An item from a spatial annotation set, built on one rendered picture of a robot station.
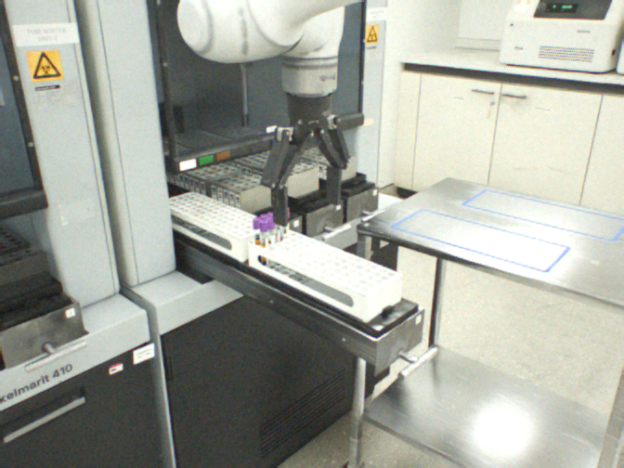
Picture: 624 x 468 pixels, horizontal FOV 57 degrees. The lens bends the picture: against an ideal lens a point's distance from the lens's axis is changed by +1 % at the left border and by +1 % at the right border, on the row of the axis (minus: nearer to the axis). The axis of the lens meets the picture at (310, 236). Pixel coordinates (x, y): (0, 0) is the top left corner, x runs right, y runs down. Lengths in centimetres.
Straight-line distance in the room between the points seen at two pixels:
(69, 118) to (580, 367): 196
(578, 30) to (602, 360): 156
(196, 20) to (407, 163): 306
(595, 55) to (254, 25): 253
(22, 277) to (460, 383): 117
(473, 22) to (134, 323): 336
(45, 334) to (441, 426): 98
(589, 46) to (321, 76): 235
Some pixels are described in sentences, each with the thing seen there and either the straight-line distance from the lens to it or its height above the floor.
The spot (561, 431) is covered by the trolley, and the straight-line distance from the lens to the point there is 166.
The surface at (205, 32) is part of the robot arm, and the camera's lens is 75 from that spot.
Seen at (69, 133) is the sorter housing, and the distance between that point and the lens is 110.
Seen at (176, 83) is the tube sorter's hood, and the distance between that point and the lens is 118.
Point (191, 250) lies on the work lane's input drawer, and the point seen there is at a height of 80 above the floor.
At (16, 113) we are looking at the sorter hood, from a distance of 105.
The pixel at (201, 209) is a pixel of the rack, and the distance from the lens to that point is 128.
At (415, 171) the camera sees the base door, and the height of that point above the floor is 22.
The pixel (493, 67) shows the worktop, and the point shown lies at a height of 89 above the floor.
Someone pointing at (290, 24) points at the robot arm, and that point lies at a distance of 76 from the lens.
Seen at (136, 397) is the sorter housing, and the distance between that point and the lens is 126.
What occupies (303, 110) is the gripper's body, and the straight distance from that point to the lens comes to 93.
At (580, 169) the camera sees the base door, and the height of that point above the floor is 44.
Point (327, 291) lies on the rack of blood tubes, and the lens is 104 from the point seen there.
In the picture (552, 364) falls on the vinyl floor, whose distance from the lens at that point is 240.
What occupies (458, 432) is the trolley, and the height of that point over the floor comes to 28.
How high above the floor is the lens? 132
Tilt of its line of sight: 24 degrees down
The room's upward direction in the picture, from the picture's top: straight up
